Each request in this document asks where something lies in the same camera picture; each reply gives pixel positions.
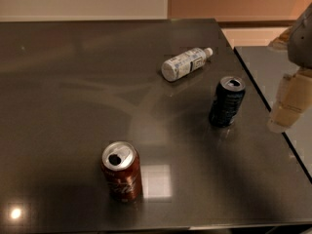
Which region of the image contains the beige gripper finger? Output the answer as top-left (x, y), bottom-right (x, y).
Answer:
top-left (267, 67), bottom-right (312, 133)

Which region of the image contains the white plastic bottle blue label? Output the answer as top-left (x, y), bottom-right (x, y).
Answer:
top-left (161, 48), bottom-right (214, 82)

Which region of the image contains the dark blue soda can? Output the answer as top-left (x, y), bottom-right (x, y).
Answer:
top-left (209, 76), bottom-right (246, 128)

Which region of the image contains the dark side table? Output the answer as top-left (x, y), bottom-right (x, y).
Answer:
top-left (233, 45), bottom-right (312, 183)

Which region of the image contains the red soda can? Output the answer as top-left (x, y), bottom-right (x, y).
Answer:
top-left (101, 141), bottom-right (142, 202)

